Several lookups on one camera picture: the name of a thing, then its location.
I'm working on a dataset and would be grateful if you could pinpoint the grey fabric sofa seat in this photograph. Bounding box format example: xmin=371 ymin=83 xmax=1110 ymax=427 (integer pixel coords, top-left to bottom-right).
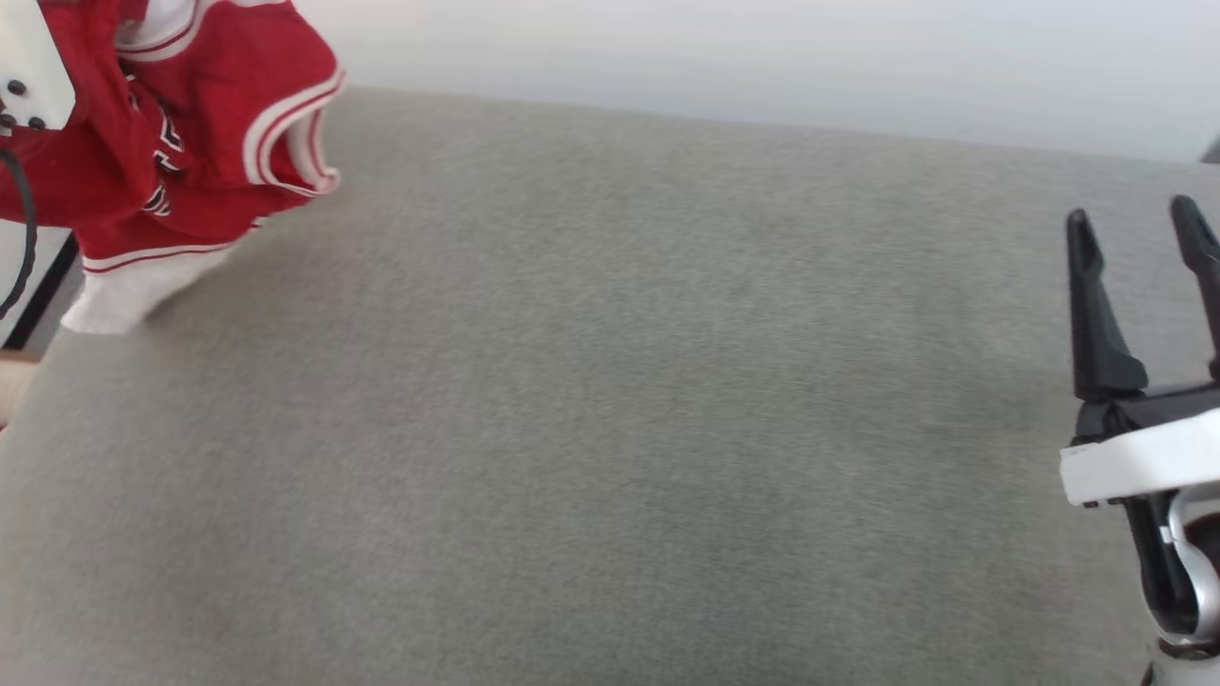
xmin=0 ymin=86 xmax=1220 ymax=686

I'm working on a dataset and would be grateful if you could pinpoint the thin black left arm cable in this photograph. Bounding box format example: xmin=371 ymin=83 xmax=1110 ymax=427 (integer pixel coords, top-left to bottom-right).
xmin=0 ymin=148 xmax=39 ymax=320

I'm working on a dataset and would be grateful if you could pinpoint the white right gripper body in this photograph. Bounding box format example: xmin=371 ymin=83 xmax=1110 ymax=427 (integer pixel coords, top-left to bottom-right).
xmin=1060 ymin=381 xmax=1220 ymax=508

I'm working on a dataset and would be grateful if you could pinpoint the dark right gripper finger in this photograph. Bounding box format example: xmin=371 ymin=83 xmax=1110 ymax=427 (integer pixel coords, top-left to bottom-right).
xmin=1066 ymin=208 xmax=1149 ymax=403
xmin=1169 ymin=195 xmax=1220 ymax=382

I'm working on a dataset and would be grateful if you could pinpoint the red basketball jersey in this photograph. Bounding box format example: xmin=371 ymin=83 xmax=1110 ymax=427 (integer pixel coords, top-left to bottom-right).
xmin=0 ymin=0 xmax=346 ymax=335

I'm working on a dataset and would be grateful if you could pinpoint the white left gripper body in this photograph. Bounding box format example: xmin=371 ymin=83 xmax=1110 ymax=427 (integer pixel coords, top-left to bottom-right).
xmin=0 ymin=0 xmax=77 ymax=134

